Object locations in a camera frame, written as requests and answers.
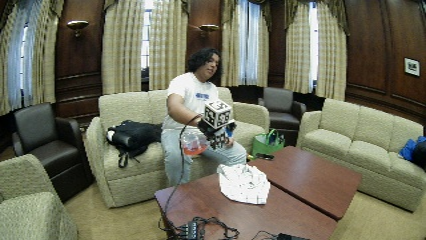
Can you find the dark leather armchair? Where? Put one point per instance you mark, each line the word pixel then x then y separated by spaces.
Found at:
pixel 40 133
pixel 280 103

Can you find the framed wall picture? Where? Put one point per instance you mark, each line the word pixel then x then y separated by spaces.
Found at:
pixel 412 66

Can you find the black bag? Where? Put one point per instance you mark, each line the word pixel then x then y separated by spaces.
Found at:
pixel 421 155

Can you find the beige three-seat sofa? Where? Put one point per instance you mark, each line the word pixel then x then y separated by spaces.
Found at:
pixel 128 176
pixel 355 140

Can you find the green tote bag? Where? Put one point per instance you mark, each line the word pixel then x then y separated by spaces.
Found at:
pixel 265 145

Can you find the black flat device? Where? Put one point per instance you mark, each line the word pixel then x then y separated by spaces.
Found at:
pixel 291 237

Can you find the clear bottle with red liquid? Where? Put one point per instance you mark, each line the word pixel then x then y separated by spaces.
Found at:
pixel 194 144

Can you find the beige checked curtain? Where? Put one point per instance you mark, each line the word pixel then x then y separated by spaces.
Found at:
pixel 168 46
pixel 297 56
pixel 44 60
pixel 331 60
pixel 229 50
pixel 122 50
pixel 263 56

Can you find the person in white shirt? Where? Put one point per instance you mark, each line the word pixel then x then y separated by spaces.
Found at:
pixel 191 91

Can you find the white crumpled cloth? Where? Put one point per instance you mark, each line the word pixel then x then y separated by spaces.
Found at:
pixel 244 183

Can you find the blue cloth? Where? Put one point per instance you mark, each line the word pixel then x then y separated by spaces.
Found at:
pixel 408 149

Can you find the brass wall sconce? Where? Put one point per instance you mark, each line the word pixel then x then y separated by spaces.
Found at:
pixel 208 28
pixel 78 25

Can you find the black backpack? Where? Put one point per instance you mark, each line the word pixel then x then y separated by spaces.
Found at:
pixel 134 135

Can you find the black sunglasses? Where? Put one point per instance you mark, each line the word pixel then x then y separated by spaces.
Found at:
pixel 265 156

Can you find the white marker cube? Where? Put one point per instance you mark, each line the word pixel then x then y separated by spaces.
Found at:
pixel 219 114

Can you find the beige fabric armchair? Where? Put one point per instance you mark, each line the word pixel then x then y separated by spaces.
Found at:
pixel 27 203

